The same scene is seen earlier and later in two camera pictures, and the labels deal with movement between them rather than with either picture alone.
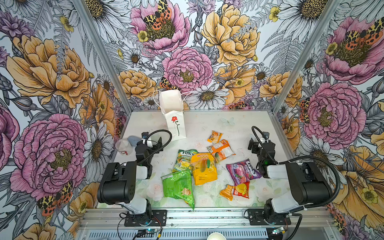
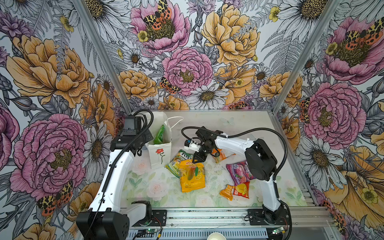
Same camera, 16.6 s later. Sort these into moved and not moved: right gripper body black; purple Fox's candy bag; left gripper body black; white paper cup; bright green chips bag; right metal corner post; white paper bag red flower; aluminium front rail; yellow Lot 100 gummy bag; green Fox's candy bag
Moved: bright green chips bag; green Fox's candy bag; white paper bag red flower; right gripper body black; yellow Lot 100 gummy bag; left gripper body black
Not moved: aluminium front rail; purple Fox's candy bag; white paper cup; right metal corner post
